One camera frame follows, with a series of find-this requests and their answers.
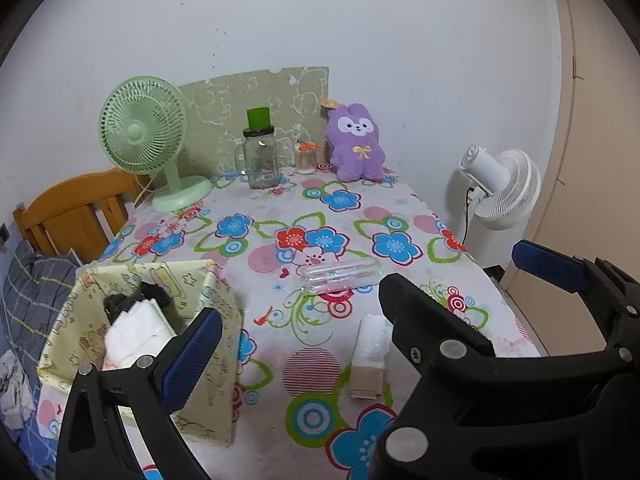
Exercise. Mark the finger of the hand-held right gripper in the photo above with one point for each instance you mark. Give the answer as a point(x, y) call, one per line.
point(425, 317)
point(547, 265)

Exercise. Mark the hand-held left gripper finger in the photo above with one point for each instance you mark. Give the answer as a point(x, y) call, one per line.
point(192, 355)

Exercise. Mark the yellow printed fabric storage box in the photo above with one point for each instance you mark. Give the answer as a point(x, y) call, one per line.
point(215, 375)

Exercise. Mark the white cloth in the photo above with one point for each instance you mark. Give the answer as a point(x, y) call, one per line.
point(140, 330)

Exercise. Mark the white tissue packet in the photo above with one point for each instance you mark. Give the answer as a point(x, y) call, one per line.
point(370, 350)

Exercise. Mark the white standing fan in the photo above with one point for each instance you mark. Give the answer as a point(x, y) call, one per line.
point(505, 190)

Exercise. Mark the clear plastic case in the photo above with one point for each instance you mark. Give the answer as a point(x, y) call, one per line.
point(340, 275)

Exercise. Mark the floral printed tablecloth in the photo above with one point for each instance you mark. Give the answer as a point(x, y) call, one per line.
point(300, 360)

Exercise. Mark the beige door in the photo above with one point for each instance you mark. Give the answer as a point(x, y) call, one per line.
point(590, 160)

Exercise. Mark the blue plaid bedding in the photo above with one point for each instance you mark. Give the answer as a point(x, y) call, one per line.
point(35, 290)

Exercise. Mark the grey crumpled cloth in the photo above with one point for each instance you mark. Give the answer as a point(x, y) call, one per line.
point(15, 385)

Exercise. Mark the purple plush bunny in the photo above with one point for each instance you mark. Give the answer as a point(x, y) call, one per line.
point(355, 145)

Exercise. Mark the clear cotton swab container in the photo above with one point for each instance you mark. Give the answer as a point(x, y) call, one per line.
point(306, 160)

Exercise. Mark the glass jar mug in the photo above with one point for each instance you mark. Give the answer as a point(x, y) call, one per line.
point(262, 160)

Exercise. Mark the green desk fan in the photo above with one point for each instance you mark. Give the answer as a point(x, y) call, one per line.
point(135, 130)

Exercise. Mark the green plastic cap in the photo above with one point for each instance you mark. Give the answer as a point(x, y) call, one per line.
point(260, 117)

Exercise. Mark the green patterned board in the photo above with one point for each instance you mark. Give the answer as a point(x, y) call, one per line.
point(225, 100)

